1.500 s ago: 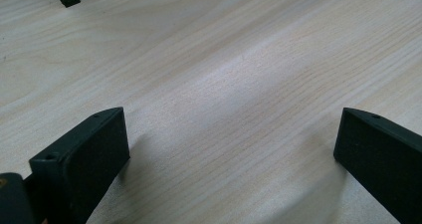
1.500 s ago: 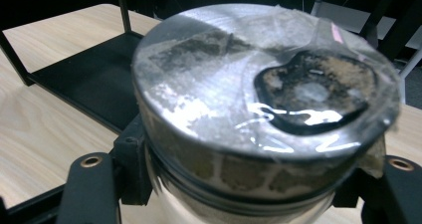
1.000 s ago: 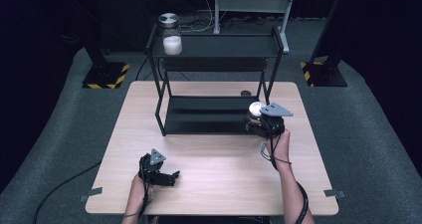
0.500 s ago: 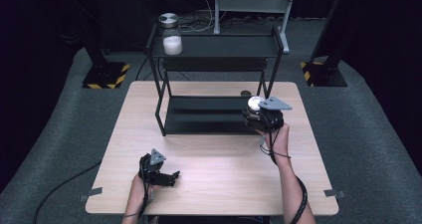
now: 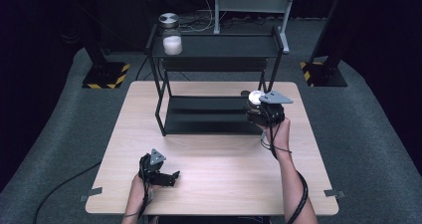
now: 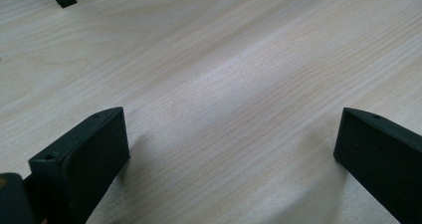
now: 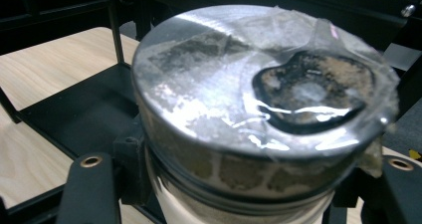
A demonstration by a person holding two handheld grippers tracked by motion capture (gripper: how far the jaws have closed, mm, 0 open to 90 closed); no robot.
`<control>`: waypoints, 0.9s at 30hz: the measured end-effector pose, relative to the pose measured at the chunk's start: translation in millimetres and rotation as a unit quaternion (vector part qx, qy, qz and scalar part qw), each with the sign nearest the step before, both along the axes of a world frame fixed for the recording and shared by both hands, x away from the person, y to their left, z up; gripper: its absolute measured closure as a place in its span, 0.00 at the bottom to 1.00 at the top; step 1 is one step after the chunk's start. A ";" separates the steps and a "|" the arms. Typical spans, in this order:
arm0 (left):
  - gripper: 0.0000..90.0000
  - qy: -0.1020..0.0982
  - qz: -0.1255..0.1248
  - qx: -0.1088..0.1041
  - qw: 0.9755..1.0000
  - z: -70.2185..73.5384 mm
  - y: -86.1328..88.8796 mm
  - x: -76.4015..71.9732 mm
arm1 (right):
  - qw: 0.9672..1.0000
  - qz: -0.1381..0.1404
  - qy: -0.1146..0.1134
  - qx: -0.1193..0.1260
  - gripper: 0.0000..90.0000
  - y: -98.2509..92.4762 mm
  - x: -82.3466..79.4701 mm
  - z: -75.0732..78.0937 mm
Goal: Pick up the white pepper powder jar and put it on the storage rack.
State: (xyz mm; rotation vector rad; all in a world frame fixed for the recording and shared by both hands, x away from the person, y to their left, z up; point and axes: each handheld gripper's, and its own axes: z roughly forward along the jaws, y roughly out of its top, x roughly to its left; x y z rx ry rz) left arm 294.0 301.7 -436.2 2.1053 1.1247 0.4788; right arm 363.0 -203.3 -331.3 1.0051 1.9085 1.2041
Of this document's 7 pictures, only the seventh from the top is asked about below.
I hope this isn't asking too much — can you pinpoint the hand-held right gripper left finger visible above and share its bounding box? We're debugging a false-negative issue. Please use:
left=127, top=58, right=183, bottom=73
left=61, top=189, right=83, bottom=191
left=55, top=117, right=151, bottom=224

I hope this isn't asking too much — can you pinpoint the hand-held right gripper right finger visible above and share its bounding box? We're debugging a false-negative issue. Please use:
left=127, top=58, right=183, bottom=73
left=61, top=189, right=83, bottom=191
left=331, top=153, right=422, bottom=224

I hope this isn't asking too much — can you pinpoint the black metal two-tier rack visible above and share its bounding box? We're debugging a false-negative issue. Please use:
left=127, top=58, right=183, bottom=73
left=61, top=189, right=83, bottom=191
left=0, top=0, right=422, bottom=224

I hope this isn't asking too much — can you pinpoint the white jar silver lid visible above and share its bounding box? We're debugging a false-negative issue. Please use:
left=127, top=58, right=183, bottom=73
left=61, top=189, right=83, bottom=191
left=130, top=4, right=401, bottom=224

